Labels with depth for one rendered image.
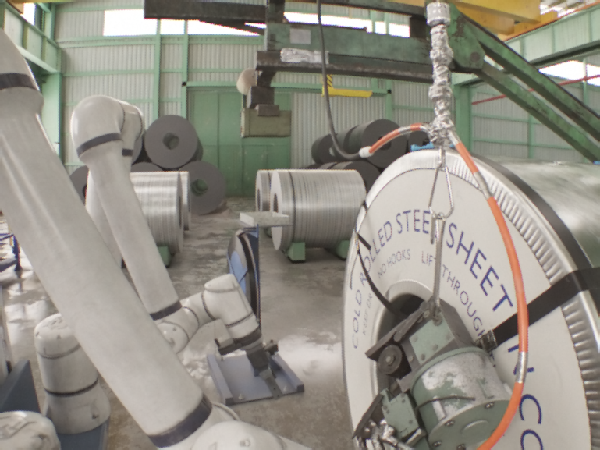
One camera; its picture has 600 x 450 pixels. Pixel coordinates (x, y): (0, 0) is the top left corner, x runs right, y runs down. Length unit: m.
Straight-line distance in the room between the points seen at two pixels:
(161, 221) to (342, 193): 2.57
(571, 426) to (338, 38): 1.34
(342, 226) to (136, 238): 5.06
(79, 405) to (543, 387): 1.03
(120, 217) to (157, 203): 4.63
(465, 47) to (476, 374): 1.33
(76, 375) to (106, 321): 0.68
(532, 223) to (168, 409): 0.56
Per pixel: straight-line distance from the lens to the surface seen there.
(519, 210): 0.68
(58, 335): 1.09
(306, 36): 1.49
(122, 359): 0.45
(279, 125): 1.71
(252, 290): 2.19
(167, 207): 5.56
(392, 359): 0.79
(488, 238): 0.74
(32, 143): 0.48
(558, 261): 0.62
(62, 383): 1.13
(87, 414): 1.16
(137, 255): 0.96
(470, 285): 0.80
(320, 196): 5.75
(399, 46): 1.61
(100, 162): 0.98
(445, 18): 0.70
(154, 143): 11.93
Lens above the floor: 1.31
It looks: 8 degrees down
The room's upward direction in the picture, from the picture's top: straight up
